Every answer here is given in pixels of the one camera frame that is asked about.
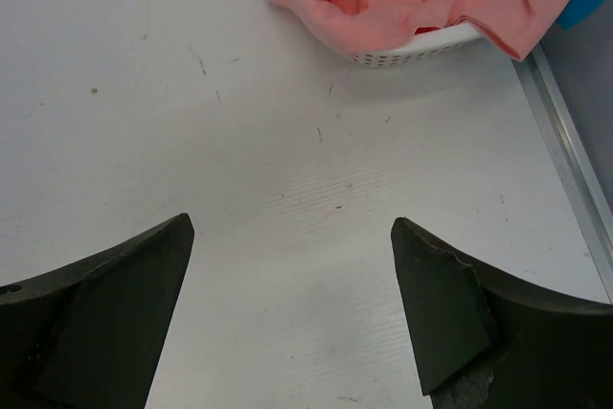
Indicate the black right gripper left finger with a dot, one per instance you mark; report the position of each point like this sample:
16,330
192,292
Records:
90,334

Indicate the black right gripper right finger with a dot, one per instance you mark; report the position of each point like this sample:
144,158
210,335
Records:
483,338

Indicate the white perforated plastic basket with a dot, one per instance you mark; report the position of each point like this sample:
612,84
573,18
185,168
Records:
422,46

